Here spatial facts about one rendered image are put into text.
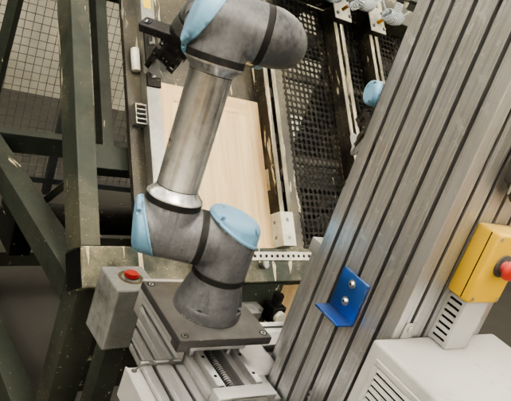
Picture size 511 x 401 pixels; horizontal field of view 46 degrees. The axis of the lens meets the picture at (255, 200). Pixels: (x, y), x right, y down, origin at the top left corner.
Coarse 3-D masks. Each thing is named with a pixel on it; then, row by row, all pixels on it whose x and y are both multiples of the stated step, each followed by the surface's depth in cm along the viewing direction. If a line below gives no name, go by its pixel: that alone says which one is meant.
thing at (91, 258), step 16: (80, 256) 167; (96, 256) 169; (112, 256) 172; (128, 256) 175; (144, 256) 178; (80, 272) 165; (96, 272) 168; (160, 272) 180; (176, 272) 184; (256, 272) 204; (272, 272) 208; (288, 272) 213; (80, 288) 165
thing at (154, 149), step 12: (144, 12) 202; (144, 60) 197; (144, 72) 197; (144, 84) 196; (144, 96) 196; (156, 96) 197; (156, 108) 195; (156, 120) 194; (144, 132) 194; (156, 132) 193; (156, 144) 192; (156, 156) 191; (156, 168) 190; (156, 180) 189
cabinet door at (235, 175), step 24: (168, 96) 202; (168, 120) 200; (240, 120) 221; (216, 144) 211; (240, 144) 218; (216, 168) 208; (240, 168) 215; (264, 168) 222; (216, 192) 206; (240, 192) 212; (264, 192) 219; (264, 216) 216; (264, 240) 213
